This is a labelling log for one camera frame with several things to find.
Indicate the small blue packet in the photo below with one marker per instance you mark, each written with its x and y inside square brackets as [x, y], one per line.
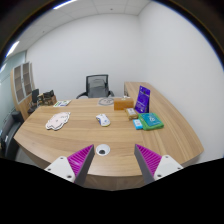
[137, 123]

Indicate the round grey coaster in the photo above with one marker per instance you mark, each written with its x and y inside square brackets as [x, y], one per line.
[106, 101]

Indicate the white desk cable grommet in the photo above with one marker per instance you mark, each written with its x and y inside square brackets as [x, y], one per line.
[102, 149]

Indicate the black mesh office chair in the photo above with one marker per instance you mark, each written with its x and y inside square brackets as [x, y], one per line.
[97, 86]

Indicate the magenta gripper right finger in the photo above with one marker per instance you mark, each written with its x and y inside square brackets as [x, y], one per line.
[154, 166]

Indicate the green packet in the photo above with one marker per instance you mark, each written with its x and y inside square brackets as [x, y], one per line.
[150, 121]

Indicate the wooden tissue box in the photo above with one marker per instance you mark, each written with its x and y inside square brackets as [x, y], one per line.
[122, 103]

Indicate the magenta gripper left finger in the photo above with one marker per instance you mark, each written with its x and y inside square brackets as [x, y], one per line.
[73, 168]

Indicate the wooden cabinet with glass doors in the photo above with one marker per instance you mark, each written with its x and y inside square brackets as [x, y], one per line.
[22, 85]

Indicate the black chair at left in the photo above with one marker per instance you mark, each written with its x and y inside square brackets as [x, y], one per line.
[8, 144]

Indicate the dark desk organizer items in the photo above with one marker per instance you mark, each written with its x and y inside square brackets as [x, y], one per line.
[47, 98]

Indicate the small brown box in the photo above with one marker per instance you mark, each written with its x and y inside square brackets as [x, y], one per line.
[131, 114]

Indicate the black monitor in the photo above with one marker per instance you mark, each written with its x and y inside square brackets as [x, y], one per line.
[35, 94]

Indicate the green white leaflet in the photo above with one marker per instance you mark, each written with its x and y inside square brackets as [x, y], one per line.
[62, 103]

